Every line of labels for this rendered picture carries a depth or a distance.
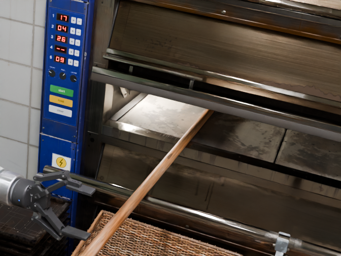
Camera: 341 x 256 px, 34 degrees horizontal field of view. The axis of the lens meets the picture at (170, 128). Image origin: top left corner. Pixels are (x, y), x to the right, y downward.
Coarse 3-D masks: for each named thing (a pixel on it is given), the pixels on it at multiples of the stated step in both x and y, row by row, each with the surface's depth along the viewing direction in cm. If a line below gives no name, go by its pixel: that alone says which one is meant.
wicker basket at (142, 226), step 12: (108, 216) 208; (96, 228) 207; (120, 228) 206; (132, 228) 206; (144, 228) 204; (156, 228) 203; (120, 240) 207; (132, 240) 206; (156, 240) 203; (168, 240) 202; (180, 240) 200; (192, 240) 199; (72, 252) 192; (108, 252) 209; (120, 252) 208; (132, 252) 207; (144, 252) 205; (156, 252) 204; (168, 252) 202; (180, 252) 201; (192, 252) 200; (216, 252) 197; (228, 252) 196
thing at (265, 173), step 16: (112, 128) 198; (128, 128) 199; (144, 144) 196; (160, 144) 194; (192, 144) 194; (208, 160) 191; (224, 160) 189; (240, 160) 188; (256, 160) 190; (256, 176) 187; (272, 176) 185; (288, 176) 183; (304, 176) 184; (320, 176) 185; (320, 192) 182; (336, 192) 180
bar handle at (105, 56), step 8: (104, 56) 178; (112, 56) 178; (128, 64) 176; (136, 64) 176; (144, 64) 175; (160, 72) 174; (168, 72) 173; (176, 72) 173; (192, 80) 172; (200, 80) 171; (192, 88) 172
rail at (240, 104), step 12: (96, 72) 176; (108, 72) 175; (120, 72) 174; (144, 84) 172; (156, 84) 171; (168, 84) 170; (192, 96) 169; (204, 96) 167; (216, 96) 167; (240, 108) 165; (252, 108) 164; (264, 108) 163; (300, 120) 161; (312, 120) 160; (336, 132) 159
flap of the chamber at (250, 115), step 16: (96, 80) 176; (112, 80) 175; (160, 80) 186; (160, 96) 171; (176, 96) 170; (224, 96) 180; (224, 112) 167; (240, 112) 165; (288, 112) 175; (288, 128) 162; (304, 128) 161
